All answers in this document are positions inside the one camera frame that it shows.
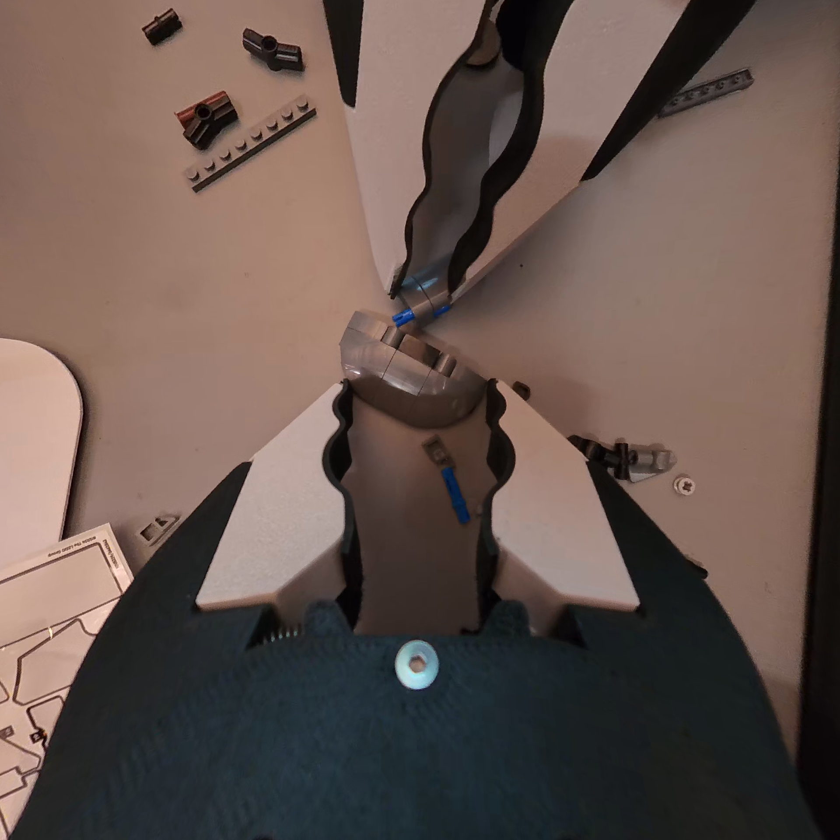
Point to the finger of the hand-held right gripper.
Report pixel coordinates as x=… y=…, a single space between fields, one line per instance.
x=577 y=98
x=394 y=98

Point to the white round lego piece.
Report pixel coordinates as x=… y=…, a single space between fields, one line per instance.
x=684 y=485

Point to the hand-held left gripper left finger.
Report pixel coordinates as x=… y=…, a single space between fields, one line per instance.
x=275 y=525

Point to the white sticker sheet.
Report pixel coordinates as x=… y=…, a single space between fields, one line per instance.
x=46 y=623

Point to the long grey lego plate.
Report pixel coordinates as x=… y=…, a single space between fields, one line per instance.
x=262 y=141
x=705 y=92

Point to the long blue lego pin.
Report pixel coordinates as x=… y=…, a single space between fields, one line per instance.
x=456 y=495

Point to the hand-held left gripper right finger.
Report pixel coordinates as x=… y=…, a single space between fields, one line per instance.
x=558 y=525

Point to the short black lego pin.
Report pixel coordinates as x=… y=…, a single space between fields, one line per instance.
x=162 y=26

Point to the black lego connector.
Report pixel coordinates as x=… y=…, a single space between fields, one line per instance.
x=272 y=49

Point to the dark grey curved lego panel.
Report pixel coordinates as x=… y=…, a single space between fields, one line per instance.
x=407 y=380

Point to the black red lego piece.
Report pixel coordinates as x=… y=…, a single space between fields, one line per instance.
x=207 y=118

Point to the grey bent lego beam assembly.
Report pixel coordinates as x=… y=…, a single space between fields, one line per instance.
x=426 y=295

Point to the small black lego piece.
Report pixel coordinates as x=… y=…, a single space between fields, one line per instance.
x=520 y=390

